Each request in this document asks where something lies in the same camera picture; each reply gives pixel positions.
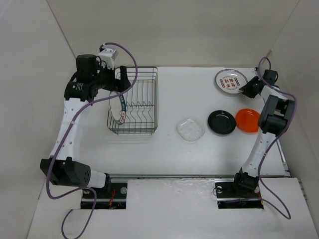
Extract clear glass plate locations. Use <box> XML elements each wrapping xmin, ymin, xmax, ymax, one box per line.
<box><xmin>176</xmin><ymin>117</ymin><xmax>205</xmax><ymax>142</ymax></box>

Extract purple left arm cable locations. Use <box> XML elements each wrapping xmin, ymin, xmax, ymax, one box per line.
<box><xmin>46</xmin><ymin>42</ymin><xmax>138</xmax><ymax>235</ymax></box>

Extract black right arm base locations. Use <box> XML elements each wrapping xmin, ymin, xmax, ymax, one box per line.
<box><xmin>213</xmin><ymin>173</ymin><xmax>264</xmax><ymax>209</ymax></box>

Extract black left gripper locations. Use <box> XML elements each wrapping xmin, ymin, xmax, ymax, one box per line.
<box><xmin>92</xmin><ymin>60</ymin><xmax>130</xmax><ymax>93</ymax></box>

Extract grey wire dish rack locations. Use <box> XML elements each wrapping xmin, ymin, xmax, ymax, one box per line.
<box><xmin>106</xmin><ymin>66</ymin><xmax>159</xmax><ymax>134</ymax></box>

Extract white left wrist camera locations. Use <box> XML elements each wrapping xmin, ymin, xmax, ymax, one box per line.
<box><xmin>98</xmin><ymin>48</ymin><xmax>118</xmax><ymax>70</ymax></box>

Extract green rimmed white plate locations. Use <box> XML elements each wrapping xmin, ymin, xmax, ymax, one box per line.
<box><xmin>109</xmin><ymin>91</ymin><xmax>127</xmax><ymax>125</ymax></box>

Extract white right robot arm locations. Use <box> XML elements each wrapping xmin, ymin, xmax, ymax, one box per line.
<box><xmin>230</xmin><ymin>70</ymin><xmax>296</xmax><ymax>196</ymax></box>

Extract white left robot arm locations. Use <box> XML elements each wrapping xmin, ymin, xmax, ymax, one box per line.
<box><xmin>40</xmin><ymin>49</ymin><xmax>131</xmax><ymax>198</ymax></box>

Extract orange round plate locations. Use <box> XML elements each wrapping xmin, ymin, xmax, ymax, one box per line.
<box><xmin>235</xmin><ymin>109</ymin><xmax>260</xmax><ymax>133</ymax></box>

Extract black round plate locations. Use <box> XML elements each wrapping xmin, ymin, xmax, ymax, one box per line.
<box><xmin>207</xmin><ymin>110</ymin><xmax>236</xmax><ymax>135</ymax></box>

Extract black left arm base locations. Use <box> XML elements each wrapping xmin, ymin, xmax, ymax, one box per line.
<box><xmin>80</xmin><ymin>181</ymin><xmax>128</xmax><ymax>210</ymax></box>

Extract white plate red characters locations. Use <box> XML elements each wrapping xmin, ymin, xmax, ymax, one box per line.
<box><xmin>214</xmin><ymin>69</ymin><xmax>248</xmax><ymax>95</ymax></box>

